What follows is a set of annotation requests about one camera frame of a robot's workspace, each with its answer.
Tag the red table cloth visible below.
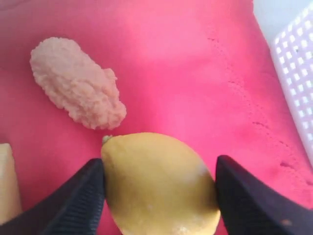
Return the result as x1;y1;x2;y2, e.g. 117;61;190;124
0;0;313;210

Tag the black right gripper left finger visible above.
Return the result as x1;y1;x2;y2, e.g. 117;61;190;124
0;159;105;235

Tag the yellow lemon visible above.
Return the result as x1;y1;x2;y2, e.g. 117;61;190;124
101;133;221;235

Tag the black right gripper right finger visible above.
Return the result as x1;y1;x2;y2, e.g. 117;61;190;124
216;155;313;235

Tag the yellow cheese wedge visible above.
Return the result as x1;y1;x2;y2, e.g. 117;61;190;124
0;143;22;225

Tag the white woven plastic basket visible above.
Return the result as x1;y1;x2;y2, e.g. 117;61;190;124
253;0;313;162

